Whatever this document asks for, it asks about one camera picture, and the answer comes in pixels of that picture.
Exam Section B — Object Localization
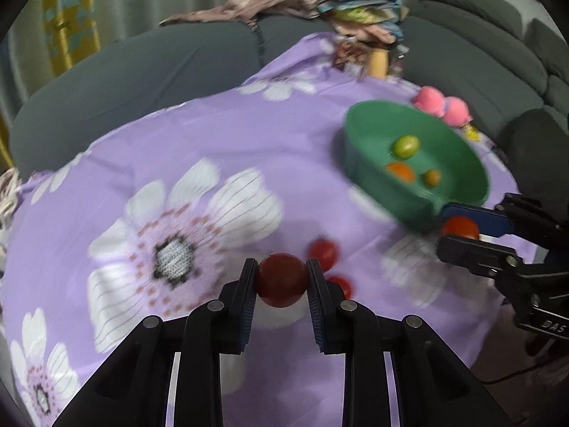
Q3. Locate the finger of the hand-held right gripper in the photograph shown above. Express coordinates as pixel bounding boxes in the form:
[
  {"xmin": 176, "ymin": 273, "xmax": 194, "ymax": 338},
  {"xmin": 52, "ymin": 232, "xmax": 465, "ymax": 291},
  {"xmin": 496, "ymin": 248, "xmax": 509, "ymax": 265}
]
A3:
[
  {"xmin": 436, "ymin": 235, "xmax": 527, "ymax": 281},
  {"xmin": 440, "ymin": 193, "xmax": 561, "ymax": 243}
]

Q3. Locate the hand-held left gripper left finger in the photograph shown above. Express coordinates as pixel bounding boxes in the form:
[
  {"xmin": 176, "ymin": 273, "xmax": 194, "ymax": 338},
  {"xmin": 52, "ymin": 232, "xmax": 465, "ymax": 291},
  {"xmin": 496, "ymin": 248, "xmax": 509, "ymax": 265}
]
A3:
[{"xmin": 53, "ymin": 257, "xmax": 259, "ymax": 427}]

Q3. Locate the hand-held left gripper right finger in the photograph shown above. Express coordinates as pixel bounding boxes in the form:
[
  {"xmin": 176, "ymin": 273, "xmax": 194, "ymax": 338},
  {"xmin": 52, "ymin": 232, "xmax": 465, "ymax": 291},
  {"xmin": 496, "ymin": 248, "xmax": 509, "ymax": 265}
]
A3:
[{"xmin": 307, "ymin": 258, "xmax": 507, "ymax": 427}]

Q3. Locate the red tomato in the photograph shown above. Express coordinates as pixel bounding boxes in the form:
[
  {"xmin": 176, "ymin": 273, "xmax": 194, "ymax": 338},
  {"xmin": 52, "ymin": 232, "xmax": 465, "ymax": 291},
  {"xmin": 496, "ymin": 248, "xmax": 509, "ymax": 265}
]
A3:
[
  {"xmin": 326, "ymin": 276, "xmax": 354, "ymax": 299},
  {"xmin": 258, "ymin": 253, "xmax": 309, "ymax": 307},
  {"xmin": 308, "ymin": 239, "xmax": 341, "ymax": 272},
  {"xmin": 441, "ymin": 216, "xmax": 481, "ymax": 241}
]

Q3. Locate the green plastic bowl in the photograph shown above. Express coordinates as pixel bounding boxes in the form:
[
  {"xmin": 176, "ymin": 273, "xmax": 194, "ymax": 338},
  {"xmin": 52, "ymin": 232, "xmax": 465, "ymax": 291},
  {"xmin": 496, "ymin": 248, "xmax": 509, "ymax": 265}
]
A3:
[{"xmin": 343, "ymin": 100, "xmax": 490, "ymax": 232}]

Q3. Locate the yellow-orange cherry tomato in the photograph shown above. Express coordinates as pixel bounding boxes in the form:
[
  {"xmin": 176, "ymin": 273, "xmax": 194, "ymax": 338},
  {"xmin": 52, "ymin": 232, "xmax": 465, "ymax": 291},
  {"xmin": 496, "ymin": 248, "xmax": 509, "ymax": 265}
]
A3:
[{"xmin": 384, "ymin": 162, "xmax": 416, "ymax": 183}]

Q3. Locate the green mango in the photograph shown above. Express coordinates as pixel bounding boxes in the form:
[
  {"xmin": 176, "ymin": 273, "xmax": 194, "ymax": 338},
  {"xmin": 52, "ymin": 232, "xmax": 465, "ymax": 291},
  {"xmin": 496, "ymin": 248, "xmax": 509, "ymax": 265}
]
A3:
[{"xmin": 391, "ymin": 136, "xmax": 421, "ymax": 158}]

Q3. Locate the pink plush toy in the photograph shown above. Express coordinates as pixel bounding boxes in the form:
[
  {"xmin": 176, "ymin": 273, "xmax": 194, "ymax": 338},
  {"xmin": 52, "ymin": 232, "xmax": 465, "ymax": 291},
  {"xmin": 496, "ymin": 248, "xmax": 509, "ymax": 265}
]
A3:
[{"xmin": 411, "ymin": 85, "xmax": 474, "ymax": 127}]

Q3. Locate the purple floral cloth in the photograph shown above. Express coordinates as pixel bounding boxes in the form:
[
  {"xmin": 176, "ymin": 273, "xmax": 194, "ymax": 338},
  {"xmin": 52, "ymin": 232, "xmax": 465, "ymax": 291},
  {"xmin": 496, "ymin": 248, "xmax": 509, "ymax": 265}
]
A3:
[{"xmin": 0, "ymin": 31, "xmax": 538, "ymax": 427}]

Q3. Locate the clear water bottle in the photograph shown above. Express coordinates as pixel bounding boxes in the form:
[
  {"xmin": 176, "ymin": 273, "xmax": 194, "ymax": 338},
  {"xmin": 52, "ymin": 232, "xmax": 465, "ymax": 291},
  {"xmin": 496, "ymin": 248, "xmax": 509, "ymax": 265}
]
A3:
[{"xmin": 389, "ymin": 44, "xmax": 407, "ymax": 76}]

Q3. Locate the yellow plastic bottle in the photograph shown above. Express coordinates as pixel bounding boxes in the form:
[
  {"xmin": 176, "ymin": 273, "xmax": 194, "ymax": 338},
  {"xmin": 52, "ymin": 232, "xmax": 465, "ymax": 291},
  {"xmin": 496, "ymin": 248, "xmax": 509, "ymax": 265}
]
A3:
[{"xmin": 369, "ymin": 49, "xmax": 392, "ymax": 76}]

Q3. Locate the clear box of dried fruit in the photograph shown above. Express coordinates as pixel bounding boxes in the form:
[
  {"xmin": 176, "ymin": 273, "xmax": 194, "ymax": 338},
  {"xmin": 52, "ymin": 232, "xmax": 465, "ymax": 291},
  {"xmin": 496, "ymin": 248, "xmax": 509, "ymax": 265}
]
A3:
[{"xmin": 331, "ymin": 38, "xmax": 372, "ymax": 72}]

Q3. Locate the pile of colourful folded cloths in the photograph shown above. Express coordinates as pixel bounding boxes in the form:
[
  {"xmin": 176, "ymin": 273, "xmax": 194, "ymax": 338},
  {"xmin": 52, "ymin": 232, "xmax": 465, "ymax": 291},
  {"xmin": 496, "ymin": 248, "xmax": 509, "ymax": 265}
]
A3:
[{"xmin": 318, "ymin": 0, "xmax": 405, "ymax": 45}]

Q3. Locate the white striped cloth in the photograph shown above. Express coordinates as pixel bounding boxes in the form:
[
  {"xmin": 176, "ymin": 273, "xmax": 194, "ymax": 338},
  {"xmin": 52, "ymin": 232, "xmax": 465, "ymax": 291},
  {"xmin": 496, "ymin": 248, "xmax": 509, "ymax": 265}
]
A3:
[{"xmin": 0, "ymin": 169, "xmax": 23, "ymax": 250}]

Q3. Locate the grey sofa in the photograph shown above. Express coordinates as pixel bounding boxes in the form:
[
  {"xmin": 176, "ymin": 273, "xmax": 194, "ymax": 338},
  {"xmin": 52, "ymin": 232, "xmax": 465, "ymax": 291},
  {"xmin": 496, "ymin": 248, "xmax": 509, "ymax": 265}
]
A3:
[{"xmin": 9, "ymin": 0, "xmax": 569, "ymax": 214}]

